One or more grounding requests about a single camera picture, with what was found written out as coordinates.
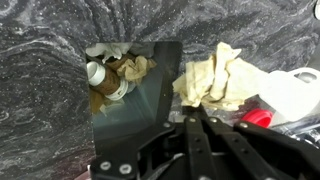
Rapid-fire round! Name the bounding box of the brown crumpled paper towel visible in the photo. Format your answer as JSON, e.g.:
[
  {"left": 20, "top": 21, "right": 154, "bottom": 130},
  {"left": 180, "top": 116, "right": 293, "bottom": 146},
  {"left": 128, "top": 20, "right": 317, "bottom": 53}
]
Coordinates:
[{"left": 106, "top": 53, "right": 158, "bottom": 85}]

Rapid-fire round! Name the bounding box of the small red lid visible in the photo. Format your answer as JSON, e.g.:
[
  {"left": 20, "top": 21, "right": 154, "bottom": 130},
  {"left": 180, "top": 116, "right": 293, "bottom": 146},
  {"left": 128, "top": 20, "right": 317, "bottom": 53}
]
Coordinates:
[{"left": 240, "top": 108, "right": 275, "bottom": 129}]

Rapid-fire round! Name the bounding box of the white mug with handle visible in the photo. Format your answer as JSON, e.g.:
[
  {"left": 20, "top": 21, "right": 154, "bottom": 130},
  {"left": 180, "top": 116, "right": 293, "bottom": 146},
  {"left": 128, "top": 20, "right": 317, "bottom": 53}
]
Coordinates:
[{"left": 264, "top": 67, "right": 320, "bottom": 123}]

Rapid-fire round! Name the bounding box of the brown cup white lid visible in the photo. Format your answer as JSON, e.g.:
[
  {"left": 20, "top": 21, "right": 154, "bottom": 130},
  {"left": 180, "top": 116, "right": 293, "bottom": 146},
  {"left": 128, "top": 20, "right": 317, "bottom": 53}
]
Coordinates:
[{"left": 86, "top": 60, "right": 130, "bottom": 102}]

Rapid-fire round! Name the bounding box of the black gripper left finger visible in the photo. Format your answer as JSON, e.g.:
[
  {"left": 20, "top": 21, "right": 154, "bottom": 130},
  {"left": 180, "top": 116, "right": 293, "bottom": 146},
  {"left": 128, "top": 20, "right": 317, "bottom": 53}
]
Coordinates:
[{"left": 89, "top": 104, "right": 214, "bottom": 180}]

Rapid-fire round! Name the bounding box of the white crumpled tissue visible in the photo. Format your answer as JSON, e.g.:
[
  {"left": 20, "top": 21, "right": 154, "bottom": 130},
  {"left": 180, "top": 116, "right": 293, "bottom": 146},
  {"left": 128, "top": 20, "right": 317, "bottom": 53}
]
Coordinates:
[{"left": 85, "top": 42, "right": 133, "bottom": 65}]

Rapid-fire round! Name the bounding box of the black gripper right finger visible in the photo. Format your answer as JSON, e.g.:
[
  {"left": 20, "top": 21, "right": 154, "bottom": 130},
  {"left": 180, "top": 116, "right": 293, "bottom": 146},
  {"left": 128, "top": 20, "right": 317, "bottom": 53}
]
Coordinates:
[{"left": 208, "top": 117, "right": 320, "bottom": 180}]

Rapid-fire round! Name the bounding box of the yellow cloth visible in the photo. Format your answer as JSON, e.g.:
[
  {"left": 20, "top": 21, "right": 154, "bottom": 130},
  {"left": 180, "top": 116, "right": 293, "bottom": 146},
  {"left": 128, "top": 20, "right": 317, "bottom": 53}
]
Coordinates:
[{"left": 172, "top": 41, "right": 271, "bottom": 112}]

